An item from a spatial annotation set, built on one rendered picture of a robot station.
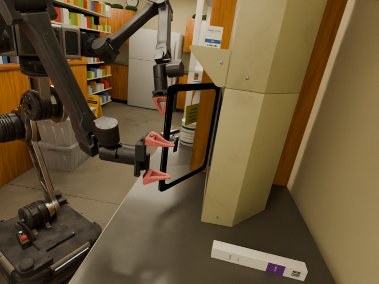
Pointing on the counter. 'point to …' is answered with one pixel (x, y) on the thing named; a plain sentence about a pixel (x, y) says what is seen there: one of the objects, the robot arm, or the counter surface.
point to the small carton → (213, 36)
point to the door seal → (170, 128)
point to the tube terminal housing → (258, 103)
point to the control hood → (213, 62)
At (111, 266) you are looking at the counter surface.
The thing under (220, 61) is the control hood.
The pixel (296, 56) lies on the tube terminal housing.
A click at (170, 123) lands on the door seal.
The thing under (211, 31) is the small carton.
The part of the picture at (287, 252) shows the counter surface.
